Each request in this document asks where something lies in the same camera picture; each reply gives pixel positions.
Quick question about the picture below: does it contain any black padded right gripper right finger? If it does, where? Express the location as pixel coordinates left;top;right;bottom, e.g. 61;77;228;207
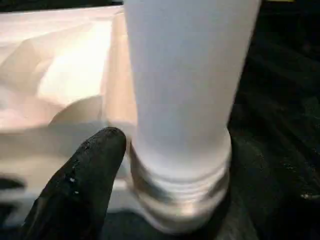
219;139;320;240

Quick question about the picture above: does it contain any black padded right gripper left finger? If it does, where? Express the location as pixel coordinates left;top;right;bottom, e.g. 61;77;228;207
17;126;127;240

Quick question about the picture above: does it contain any white plastic table top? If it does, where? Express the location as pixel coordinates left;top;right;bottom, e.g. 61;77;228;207
0;4;142;227

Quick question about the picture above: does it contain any white plastic table leg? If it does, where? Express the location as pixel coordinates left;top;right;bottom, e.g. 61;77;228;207
123;0;263;235

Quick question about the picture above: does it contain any black work mat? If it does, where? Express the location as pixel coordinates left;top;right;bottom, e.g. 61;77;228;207
0;0;320;240

